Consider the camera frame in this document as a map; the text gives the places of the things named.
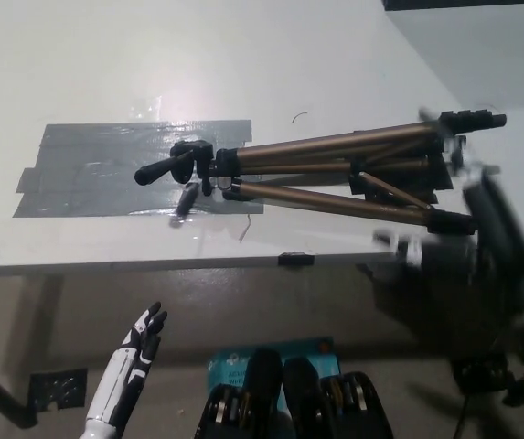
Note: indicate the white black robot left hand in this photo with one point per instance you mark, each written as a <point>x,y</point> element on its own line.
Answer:
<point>126,354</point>

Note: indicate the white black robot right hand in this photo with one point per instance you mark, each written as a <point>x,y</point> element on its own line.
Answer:
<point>446,260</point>

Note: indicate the bronze black camera tripod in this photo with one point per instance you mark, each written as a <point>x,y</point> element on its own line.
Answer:
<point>298,155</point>

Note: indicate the black tape floor patch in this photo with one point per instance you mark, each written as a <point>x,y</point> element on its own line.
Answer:
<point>58,388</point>

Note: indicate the black tape square patch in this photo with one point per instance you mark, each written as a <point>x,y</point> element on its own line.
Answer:
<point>442,178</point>

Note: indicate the teal cardboard router box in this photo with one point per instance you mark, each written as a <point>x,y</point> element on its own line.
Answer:
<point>227,372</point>

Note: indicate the black table leg base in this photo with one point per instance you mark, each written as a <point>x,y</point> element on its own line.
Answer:
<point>481,372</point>

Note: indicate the black table leg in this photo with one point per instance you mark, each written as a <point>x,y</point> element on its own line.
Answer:
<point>1,398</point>

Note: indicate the small black tape strip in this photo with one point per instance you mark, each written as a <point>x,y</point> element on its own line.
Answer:
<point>296,259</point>

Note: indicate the black flat object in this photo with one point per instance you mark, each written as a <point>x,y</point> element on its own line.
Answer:
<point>467,4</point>

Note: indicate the grey duct tape patch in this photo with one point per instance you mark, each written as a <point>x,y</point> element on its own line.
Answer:
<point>106,178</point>

